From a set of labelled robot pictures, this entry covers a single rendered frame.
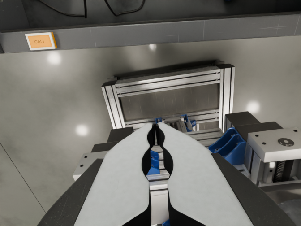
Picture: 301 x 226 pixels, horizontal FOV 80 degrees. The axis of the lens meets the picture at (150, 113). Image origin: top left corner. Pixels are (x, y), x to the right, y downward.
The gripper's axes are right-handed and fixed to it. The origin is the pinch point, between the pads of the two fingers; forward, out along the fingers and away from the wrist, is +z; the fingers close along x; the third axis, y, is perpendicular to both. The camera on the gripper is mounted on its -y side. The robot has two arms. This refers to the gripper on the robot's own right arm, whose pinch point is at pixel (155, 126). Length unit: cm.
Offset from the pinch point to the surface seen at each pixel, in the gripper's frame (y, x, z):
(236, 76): 35, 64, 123
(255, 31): -3.6, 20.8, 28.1
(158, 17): -7.3, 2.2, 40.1
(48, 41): -4.3, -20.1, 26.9
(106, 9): -9.6, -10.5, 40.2
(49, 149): 95, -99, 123
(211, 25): -5.1, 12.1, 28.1
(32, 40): -4.5, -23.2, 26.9
